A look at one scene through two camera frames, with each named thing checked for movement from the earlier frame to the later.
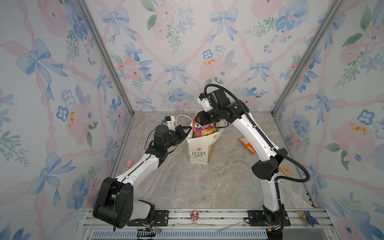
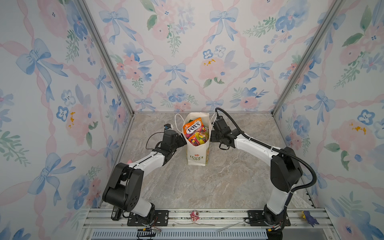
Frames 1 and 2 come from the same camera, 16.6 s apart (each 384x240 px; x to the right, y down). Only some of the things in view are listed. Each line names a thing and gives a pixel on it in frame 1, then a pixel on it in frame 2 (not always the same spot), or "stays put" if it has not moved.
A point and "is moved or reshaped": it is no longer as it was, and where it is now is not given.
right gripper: (201, 117) → (212, 136)
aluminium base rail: (215, 224) stays put
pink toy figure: (194, 216) stays put
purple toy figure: (306, 215) stays put
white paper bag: (201, 147) is moved or reshaped
